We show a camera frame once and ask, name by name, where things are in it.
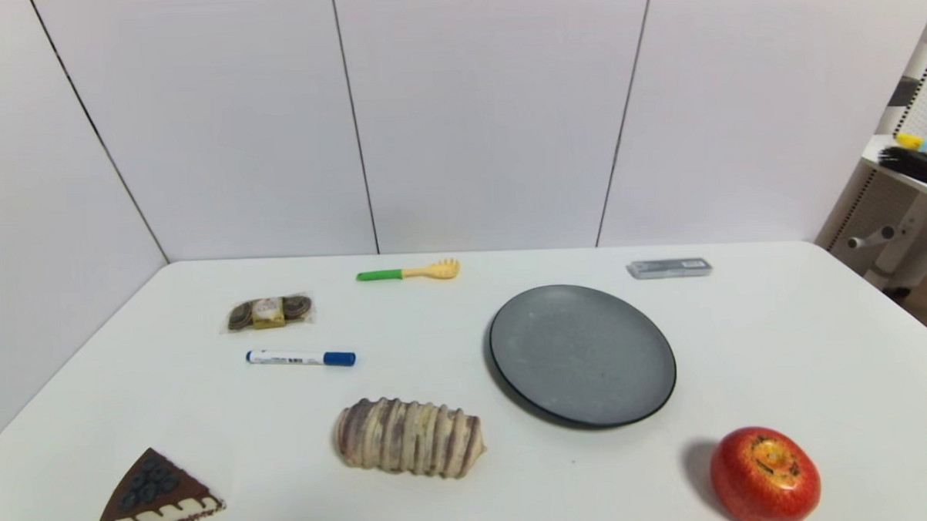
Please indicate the chocolate cake slice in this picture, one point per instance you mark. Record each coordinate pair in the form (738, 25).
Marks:
(155, 495)

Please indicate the black bristle brush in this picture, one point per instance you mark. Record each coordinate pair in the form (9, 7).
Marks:
(919, 166)

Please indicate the red apple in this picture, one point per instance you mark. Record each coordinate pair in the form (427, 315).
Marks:
(764, 477)

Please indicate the beige perforated side panel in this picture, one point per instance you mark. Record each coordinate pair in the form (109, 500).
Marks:
(866, 208)

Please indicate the small gray rectangular case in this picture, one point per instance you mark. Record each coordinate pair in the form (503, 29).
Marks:
(669, 268)

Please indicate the gray round plate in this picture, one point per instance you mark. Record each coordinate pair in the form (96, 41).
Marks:
(582, 353)

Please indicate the white marker with blue cap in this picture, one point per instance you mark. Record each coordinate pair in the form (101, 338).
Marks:
(289, 358)

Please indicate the wrapped chocolate candy pack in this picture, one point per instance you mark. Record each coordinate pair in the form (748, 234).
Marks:
(269, 312)

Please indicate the white desk leg frame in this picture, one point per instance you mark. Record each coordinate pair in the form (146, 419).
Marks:
(906, 241)

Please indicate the purple striped bread roll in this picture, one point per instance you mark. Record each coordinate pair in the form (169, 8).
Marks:
(408, 438)

